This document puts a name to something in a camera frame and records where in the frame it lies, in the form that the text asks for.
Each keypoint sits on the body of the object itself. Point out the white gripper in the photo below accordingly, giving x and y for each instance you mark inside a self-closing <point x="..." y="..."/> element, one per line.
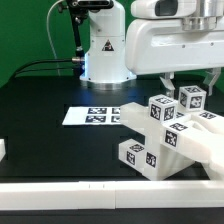
<point x="169" y="36"/>

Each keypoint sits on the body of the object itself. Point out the small white cube block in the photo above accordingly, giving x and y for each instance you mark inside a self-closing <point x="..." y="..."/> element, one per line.
<point x="191" y="98"/>

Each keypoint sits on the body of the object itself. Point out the white chair back frame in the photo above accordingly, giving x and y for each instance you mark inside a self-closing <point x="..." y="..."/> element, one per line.
<point x="196" y="135"/>

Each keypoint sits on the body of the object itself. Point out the white chair seat block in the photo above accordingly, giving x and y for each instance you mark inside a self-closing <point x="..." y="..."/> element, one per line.
<point x="160" y="162"/>

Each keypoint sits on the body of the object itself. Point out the white right fence bar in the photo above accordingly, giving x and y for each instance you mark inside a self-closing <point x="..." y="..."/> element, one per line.
<point x="214" y="170"/>

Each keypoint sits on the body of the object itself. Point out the white fence bar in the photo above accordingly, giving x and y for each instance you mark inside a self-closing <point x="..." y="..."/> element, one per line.
<point x="214" y="170"/>
<point x="111" y="195"/>

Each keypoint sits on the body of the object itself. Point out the flat white tagged plate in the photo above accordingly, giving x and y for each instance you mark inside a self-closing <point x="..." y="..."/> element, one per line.
<point x="92" y="116"/>

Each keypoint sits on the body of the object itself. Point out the white front fence bar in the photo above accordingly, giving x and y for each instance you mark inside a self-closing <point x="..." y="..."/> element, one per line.
<point x="111" y="195"/>

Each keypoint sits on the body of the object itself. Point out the white fence piece left edge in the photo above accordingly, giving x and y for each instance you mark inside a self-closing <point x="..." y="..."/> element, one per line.
<point x="2" y="149"/>

